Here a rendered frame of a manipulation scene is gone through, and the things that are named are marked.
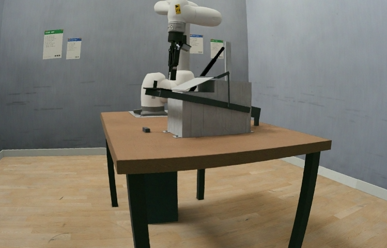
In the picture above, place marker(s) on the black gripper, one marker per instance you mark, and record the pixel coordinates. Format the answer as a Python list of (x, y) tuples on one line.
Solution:
[(174, 52)]

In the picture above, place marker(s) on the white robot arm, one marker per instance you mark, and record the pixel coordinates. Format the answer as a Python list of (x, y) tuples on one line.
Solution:
[(180, 14)]

